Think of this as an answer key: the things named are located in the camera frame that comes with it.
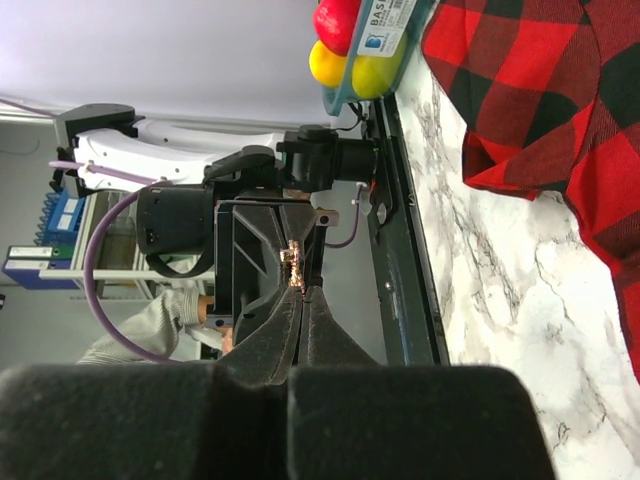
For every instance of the blue binder shelf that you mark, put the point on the blue binder shelf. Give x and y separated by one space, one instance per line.
52 248

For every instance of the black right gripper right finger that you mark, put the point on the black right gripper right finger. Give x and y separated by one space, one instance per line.
351 418

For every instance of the person forearm grey sleeve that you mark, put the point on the person forearm grey sleeve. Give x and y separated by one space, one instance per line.
156 328

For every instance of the teal plastic fruit tray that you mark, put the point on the teal plastic fruit tray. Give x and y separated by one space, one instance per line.
379 28

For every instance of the red black plaid shirt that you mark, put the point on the red black plaid shirt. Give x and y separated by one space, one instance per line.
549 93

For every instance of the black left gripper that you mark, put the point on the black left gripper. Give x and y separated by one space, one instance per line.
240 239

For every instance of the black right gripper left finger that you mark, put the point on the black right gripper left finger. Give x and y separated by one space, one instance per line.
158 420

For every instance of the gold leaf brooch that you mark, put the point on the gold leaf brooch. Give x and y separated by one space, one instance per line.
291 258

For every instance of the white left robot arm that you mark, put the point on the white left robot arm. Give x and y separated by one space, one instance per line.
109 147

